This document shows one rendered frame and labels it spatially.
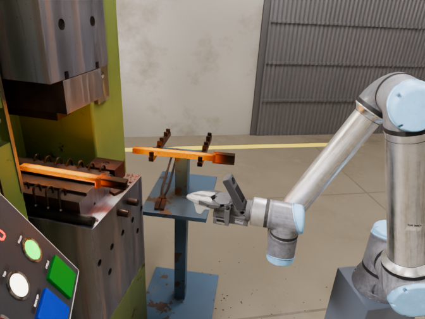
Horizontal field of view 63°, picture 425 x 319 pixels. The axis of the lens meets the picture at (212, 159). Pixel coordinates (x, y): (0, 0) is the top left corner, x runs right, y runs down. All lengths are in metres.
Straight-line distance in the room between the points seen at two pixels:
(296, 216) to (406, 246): 0.33
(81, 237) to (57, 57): 0.55
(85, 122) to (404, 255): 1.21
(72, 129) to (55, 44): 0.58
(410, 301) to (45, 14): 1.28
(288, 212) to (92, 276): 0.69
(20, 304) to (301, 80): 4.06
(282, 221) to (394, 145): 0.38
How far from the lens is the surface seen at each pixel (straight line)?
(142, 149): 1.52
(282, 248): 1.15
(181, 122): 4.27
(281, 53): 4.29
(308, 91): 4.54
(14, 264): 0.79
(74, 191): 1.23
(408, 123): 0.98
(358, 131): 1.14
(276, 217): 1.09
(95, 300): 1.38
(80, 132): 1.51
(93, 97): 1.17
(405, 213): 1.12
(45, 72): 1.00
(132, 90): 4.13
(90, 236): 1.19
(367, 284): 1.50
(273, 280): 2.34
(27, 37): 1.01
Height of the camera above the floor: 1.59
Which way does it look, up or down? 25 degrees down
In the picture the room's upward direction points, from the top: 3 degrees clockwise
